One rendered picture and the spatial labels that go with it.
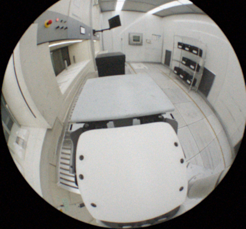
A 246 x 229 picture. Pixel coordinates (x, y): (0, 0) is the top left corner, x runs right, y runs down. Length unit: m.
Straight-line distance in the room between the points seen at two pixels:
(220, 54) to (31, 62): 3.07
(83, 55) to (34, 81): 1.41
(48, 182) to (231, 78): 3.08
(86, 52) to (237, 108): 3.55
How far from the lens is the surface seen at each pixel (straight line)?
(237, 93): 2.63
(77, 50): 1.76
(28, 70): 0.40
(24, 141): 0.64
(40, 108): 0.43
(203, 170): 0.57
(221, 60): 2.79
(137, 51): 4.50
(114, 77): 0.16
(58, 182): 0.52
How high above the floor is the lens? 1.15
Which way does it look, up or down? 42 degrees down
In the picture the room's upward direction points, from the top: 2 degrees counter-clockwise
